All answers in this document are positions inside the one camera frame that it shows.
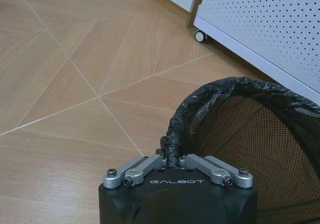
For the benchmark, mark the white caster wheel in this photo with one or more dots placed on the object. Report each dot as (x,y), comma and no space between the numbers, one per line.
(200,36)

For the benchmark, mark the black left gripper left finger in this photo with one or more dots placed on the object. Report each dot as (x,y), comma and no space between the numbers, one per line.
(140,168)

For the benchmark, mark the black mesh trash bin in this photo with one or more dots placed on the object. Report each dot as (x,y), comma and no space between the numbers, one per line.
(270,146)

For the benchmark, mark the white perforated metal cabinet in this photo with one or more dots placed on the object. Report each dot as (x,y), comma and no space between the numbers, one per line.
(265,22)

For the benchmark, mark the black plastic bin liner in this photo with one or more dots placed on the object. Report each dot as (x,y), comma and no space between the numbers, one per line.
(225,94)

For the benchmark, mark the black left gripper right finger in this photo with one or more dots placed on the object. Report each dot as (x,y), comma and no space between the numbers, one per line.
(215,170)

